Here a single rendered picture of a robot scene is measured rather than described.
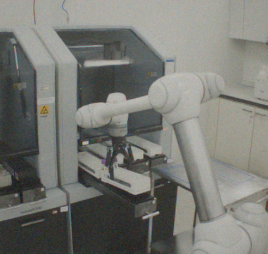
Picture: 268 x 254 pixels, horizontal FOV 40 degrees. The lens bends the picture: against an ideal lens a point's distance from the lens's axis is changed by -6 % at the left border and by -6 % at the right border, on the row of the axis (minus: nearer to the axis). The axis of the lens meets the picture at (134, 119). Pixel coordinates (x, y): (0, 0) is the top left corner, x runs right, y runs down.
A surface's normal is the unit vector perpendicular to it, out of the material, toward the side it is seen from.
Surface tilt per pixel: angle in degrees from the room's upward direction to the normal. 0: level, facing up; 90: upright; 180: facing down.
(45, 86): 90
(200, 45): 90
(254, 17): 90
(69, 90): 90
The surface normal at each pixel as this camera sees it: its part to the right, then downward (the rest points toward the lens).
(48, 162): 0.61, 0.22
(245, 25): -0.79, 0.14
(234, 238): 0.58, -0.30
